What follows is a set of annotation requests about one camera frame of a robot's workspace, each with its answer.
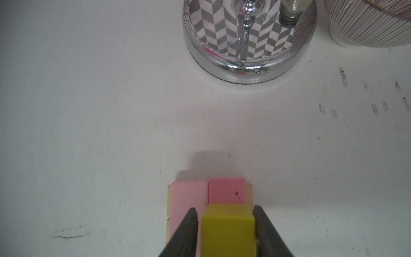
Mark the natural wood block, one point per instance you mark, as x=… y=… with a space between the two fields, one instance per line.
x=249 y=201

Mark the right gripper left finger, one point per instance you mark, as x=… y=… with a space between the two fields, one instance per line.
x=183 y=243

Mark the pink block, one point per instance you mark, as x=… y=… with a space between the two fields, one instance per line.
x=183 y=196
x=227 y=190

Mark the pink striped bowl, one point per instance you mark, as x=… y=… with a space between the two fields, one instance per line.
x=374 y=24

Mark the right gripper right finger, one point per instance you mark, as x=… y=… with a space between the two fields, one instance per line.
x=269 y=242

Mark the yellow cube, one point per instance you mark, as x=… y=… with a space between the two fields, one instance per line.
x=228 y=230

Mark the chrome glass holder stand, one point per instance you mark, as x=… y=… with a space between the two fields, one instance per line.
x=247 y=42

